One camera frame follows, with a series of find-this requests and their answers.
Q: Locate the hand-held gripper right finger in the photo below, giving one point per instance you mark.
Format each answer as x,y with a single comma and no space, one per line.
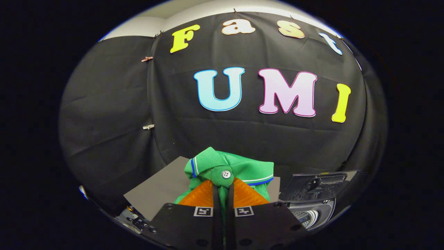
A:
263,225

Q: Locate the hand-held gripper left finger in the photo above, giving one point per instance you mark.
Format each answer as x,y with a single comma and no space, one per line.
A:
187,225

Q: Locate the green polo shirt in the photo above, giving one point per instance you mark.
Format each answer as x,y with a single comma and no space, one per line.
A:
239,168

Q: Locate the grey box cabinet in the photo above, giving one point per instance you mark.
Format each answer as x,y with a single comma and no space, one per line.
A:
156,194

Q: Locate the white clip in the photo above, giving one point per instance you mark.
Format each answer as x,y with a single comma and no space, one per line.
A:
148,126

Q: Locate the black backdrop cloth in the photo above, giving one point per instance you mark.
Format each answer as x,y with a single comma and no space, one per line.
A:
104,104

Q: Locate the pink clip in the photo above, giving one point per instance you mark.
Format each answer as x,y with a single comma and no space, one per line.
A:
147,59

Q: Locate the row of small black clips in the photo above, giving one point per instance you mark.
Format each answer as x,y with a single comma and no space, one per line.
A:
159,33

